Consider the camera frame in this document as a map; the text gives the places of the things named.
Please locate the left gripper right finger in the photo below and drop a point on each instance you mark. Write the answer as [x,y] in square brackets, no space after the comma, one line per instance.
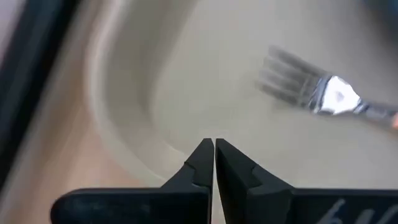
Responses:
[255,202]

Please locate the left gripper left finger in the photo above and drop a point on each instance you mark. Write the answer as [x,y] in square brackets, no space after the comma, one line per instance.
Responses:
[189,202]

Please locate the beige plastic tray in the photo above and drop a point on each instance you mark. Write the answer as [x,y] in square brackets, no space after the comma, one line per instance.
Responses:
[217,77]

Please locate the black aluminium rig frame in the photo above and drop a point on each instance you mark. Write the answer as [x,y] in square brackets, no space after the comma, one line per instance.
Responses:
[31,62]

